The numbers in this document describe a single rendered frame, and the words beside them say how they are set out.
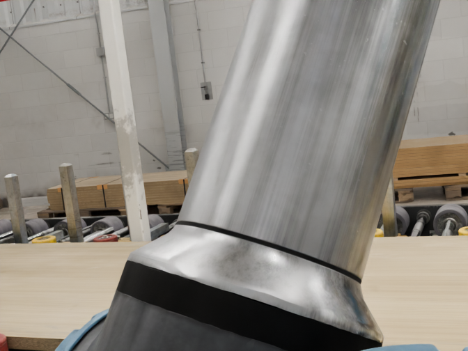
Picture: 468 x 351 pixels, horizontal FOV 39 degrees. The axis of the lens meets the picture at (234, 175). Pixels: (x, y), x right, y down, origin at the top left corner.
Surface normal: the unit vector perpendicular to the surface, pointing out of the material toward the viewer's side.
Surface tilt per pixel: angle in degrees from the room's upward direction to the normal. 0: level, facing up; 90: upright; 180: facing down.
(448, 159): 90
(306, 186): 73
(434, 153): 90
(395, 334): 0
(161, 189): 90
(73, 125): 90
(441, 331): 0
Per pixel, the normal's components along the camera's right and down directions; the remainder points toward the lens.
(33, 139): -0.26, 0.16
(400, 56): 0.57, 0.03
